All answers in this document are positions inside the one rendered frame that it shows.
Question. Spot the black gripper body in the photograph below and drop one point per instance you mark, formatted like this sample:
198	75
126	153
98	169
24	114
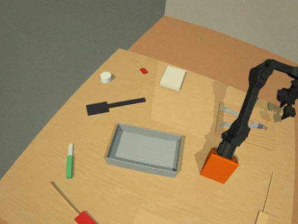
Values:
289	110

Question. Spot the white short cylinder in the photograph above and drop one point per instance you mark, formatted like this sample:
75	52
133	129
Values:
105	77

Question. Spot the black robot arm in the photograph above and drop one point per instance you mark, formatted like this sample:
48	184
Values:
239	130

